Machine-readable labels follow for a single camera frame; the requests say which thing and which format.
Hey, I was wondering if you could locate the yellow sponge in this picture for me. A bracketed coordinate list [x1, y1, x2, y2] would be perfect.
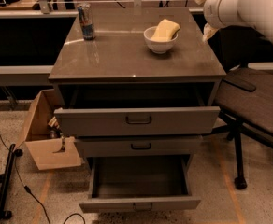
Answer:
[151, 19, 180, 42]

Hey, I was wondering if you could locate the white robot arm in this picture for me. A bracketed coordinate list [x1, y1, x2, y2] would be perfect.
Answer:
[195, 0, 273, 45]

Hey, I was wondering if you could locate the white ceramic bowl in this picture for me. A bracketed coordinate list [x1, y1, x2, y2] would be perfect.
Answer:
[143, 26, 178, 54]

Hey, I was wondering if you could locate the black office chair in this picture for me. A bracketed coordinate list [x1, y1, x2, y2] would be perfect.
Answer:
[208, 27, 273, 189]

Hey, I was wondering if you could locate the grey drawer cabinet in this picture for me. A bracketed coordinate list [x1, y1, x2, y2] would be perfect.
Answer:
[48, 7, 227, 161]

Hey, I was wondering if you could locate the blue silver energy drink can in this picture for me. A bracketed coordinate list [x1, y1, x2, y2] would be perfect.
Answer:
[78, 2, 95, 40]

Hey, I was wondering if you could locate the grey top drawer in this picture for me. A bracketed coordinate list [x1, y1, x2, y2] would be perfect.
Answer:
[54, 84, 219, 137]

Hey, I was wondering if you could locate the grey drawer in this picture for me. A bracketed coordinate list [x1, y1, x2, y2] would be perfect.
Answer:
[79, 155, 200, 213]
[75, 135, 203, 158]
[54, 84, 219, 137]

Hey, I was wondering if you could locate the grey middle drawer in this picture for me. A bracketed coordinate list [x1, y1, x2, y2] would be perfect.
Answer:
[75, 135, 203, 158]

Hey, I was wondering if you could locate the grey bottom drawer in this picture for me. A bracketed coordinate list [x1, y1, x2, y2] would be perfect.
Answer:
[79, 155, 200, 213]

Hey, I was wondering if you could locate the open cardboard box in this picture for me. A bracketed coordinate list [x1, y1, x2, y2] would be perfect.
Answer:
[16, 89, 81, 170]

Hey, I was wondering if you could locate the black floor stand leg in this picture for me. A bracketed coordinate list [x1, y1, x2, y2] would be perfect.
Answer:
[0, 144, 22, 220]

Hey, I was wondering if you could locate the black floor cable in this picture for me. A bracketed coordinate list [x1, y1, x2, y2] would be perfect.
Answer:
[0, 119, 86, 224]

